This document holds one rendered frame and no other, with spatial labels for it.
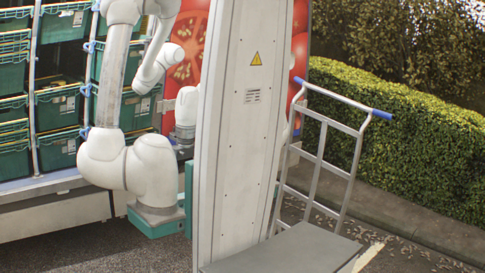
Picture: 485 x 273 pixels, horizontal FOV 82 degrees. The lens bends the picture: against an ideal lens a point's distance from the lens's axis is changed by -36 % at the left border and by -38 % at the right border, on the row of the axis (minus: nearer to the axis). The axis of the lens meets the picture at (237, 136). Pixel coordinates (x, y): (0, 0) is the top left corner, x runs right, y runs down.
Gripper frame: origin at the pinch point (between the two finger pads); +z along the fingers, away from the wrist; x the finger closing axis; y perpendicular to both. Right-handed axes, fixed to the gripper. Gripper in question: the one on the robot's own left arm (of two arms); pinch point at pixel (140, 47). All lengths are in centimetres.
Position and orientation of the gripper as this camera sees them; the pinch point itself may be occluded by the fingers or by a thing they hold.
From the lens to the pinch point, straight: 215.5
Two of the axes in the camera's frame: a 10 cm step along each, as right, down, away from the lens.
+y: -7.1, 1.5, -6.9
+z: -7.0, -3.2, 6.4
